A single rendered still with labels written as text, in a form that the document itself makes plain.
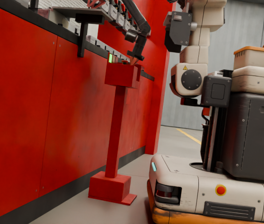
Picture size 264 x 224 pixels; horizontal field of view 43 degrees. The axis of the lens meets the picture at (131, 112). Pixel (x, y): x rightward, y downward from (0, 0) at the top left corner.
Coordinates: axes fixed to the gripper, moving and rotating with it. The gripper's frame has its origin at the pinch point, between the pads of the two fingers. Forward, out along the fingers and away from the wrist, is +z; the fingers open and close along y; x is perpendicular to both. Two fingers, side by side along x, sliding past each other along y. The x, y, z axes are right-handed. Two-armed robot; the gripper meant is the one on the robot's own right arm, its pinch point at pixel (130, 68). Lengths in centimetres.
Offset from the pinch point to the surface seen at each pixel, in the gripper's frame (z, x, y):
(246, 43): -200, -757, -95
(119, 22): -32, -60, 36
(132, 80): 6.4, 15.0, -7.1
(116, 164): 56, 8, -15
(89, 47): -1.7, 21.0, 20.9
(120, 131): 36.7, 8.1, -9.9
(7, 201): 67, 84, 6
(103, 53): -2.6, -2.2, 20.1
